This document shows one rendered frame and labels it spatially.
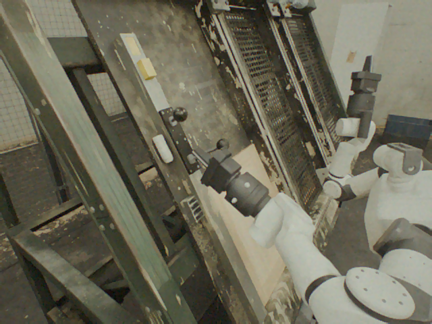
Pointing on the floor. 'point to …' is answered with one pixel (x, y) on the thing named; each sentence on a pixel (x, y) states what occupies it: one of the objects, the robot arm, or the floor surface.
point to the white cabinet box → (358, 40)
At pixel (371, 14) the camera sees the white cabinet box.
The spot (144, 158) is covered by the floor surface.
